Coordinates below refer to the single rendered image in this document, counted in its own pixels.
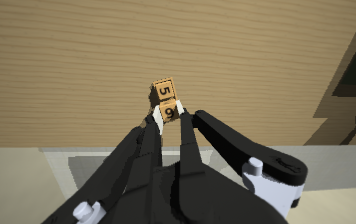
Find tan wooden cube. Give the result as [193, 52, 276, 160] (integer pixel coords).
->
[155, 81, 174, 100]
[159, 99, 180, 122]

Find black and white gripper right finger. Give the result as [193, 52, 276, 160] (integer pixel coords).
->
[176, 100, 308, 224]

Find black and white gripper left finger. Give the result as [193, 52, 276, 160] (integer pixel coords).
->
[41, 105, 163, 224]

